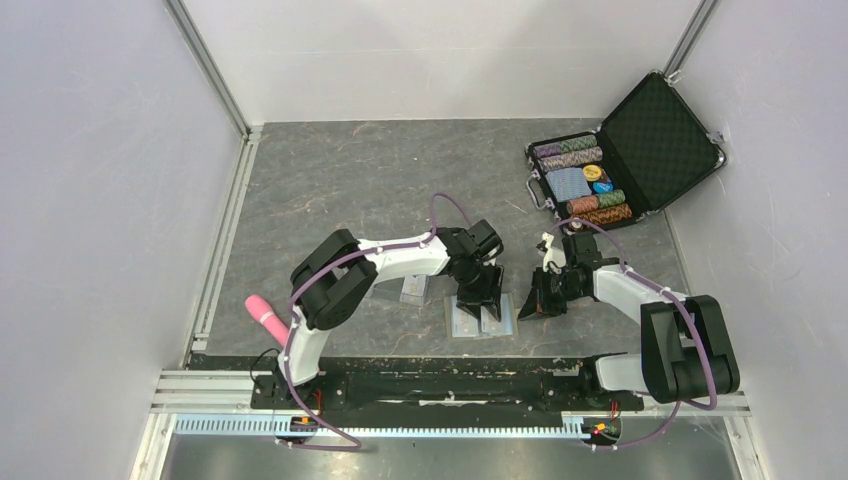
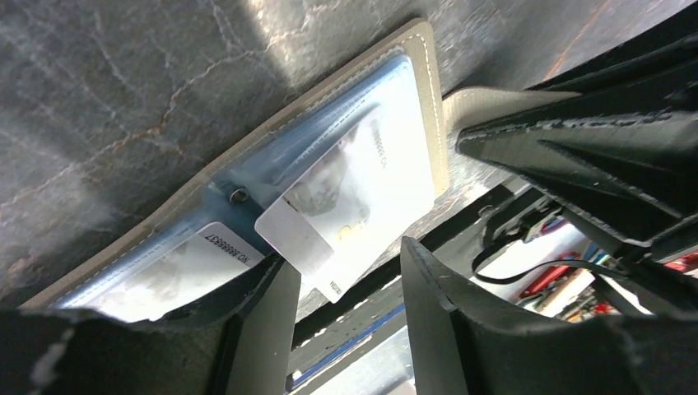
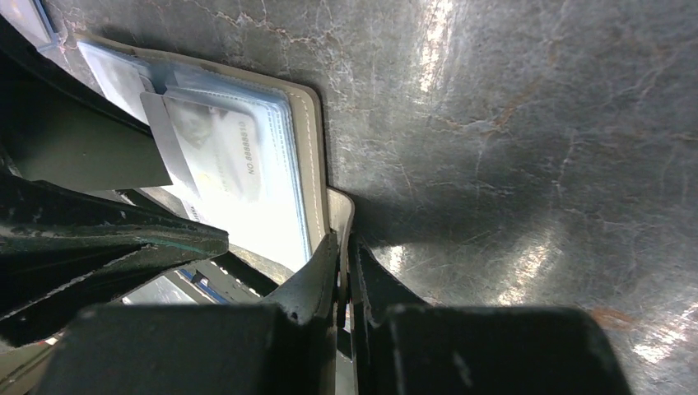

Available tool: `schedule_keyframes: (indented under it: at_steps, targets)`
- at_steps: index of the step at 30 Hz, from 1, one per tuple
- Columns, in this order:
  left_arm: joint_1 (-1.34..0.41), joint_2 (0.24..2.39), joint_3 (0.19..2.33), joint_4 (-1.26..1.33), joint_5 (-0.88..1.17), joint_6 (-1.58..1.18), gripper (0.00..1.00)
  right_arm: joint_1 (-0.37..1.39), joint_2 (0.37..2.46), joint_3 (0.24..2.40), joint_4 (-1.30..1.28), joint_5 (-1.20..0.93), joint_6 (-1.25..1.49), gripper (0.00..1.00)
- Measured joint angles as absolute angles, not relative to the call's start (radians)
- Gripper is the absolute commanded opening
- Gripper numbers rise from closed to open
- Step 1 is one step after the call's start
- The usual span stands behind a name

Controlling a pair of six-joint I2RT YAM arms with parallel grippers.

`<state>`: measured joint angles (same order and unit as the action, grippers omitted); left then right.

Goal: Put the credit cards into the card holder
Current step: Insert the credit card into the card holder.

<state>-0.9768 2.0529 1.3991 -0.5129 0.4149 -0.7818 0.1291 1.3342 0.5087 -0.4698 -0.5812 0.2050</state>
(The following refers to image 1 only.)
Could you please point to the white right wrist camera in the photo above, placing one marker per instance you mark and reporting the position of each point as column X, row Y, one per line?
column 553, row 257

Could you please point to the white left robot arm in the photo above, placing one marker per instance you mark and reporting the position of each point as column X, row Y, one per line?
column 329, row 285

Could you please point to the poker chips in case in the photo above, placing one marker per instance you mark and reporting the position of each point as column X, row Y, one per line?
column 575, row 176

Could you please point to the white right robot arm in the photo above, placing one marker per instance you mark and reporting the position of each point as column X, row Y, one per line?
column 685, row 353

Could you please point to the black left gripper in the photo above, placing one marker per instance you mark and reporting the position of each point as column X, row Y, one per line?
column 488, row 294

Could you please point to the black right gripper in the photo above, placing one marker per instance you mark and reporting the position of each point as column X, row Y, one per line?
column 537, row 303

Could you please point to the clear acrylic card box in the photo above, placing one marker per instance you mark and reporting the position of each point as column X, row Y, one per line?
column 413, row 290
column 389, row 291

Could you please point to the black poker chip case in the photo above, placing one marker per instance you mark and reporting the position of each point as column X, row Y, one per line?
column 662, row 149

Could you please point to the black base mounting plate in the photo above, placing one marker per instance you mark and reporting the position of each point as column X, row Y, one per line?
column 456, row 392

